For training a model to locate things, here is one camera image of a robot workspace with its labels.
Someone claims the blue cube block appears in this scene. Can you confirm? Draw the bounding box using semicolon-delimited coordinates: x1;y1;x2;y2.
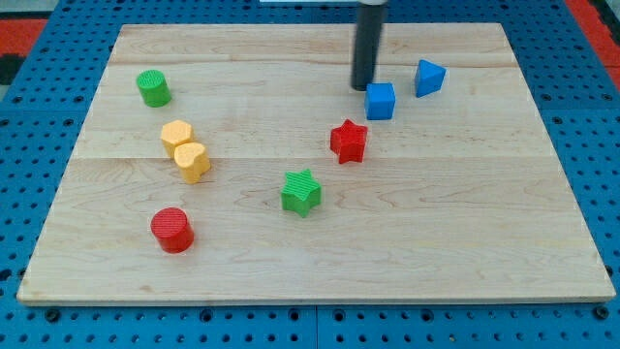
364;82;396;120

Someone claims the green cylinder block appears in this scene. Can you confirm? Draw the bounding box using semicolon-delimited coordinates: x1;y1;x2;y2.
136;70;171;108

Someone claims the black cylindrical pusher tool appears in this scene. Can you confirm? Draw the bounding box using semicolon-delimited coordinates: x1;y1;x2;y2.
350;0;388;91

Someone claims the yellow hexagon block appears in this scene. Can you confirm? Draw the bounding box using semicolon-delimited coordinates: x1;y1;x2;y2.
160;119;195;158

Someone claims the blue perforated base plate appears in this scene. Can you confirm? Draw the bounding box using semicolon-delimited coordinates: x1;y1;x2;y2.
1;1;619;348

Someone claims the red cylinder block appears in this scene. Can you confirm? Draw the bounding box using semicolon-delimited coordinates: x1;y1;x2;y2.
150;207;195;253

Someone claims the green star block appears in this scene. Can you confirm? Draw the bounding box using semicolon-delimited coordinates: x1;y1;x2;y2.
280;169;322;217

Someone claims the light wooden board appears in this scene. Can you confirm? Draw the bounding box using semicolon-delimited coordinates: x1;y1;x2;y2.
17;23;616;306

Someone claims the red star block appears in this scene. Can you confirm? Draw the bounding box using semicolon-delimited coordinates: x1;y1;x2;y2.
329;119;368;164

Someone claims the yellow heart block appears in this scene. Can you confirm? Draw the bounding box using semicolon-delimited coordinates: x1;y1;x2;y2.
173;142;211;184

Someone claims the blue triangle block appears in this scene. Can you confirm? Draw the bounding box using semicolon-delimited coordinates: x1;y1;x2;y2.
414;59;447;98

